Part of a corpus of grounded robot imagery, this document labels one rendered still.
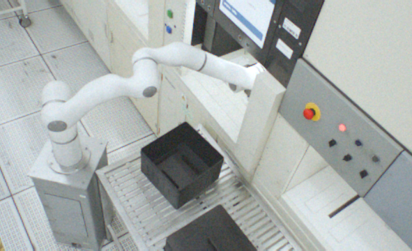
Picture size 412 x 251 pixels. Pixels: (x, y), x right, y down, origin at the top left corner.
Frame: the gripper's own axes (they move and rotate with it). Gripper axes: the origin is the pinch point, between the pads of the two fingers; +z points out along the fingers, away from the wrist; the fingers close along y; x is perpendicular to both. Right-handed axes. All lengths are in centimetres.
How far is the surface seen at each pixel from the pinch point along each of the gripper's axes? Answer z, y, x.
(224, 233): -62, 45, -33
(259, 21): -30.2, 5.2, 37.4
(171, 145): -56, -8, -38
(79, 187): -102, -11, -42
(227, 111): -21.9, -8.3, -32.4
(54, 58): -62, -182, -119
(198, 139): -47, 1, -30
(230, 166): -35, 15, -43
